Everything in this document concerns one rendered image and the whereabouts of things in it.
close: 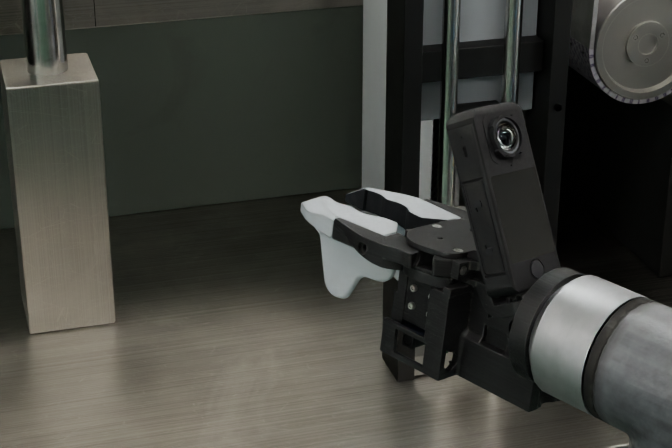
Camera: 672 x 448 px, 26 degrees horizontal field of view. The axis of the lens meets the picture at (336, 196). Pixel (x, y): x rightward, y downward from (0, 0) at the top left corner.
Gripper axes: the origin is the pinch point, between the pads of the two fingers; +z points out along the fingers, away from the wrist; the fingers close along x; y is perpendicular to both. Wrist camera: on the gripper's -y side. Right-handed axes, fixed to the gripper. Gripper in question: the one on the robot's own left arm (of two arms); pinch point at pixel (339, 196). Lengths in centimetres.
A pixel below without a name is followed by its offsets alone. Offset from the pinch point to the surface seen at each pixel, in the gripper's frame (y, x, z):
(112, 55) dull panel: 9, 30, 70
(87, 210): 19, 13, 49
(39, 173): 15, 8, 50
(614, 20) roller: -4, 56, 19
